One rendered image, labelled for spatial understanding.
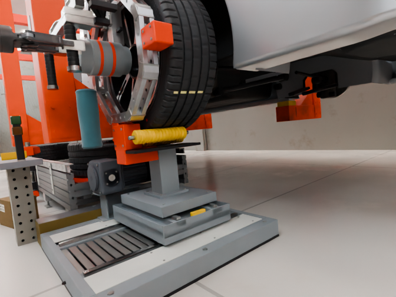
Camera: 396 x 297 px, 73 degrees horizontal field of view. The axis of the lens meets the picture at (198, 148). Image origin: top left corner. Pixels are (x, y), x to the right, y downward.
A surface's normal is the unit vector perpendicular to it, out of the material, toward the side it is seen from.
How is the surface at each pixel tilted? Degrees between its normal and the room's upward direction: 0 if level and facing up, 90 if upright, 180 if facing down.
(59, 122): 90
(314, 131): 90
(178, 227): 90
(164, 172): 90
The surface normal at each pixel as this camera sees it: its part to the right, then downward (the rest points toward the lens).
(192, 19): 0.59, -0.26
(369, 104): -0.76, 0.11
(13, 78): 0.63, 0.00
